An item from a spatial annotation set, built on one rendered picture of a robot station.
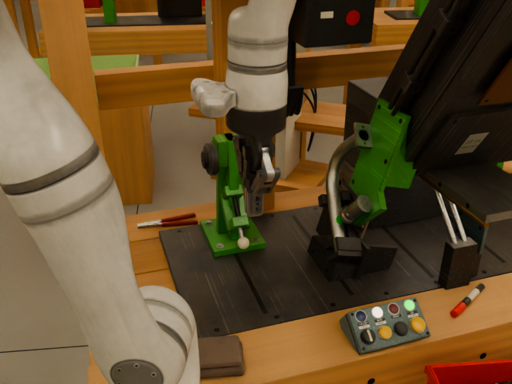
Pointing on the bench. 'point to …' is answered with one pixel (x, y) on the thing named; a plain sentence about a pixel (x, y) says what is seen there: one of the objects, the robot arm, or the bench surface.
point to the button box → (353, 334)
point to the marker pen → (467, 300)
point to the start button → (417, 324)
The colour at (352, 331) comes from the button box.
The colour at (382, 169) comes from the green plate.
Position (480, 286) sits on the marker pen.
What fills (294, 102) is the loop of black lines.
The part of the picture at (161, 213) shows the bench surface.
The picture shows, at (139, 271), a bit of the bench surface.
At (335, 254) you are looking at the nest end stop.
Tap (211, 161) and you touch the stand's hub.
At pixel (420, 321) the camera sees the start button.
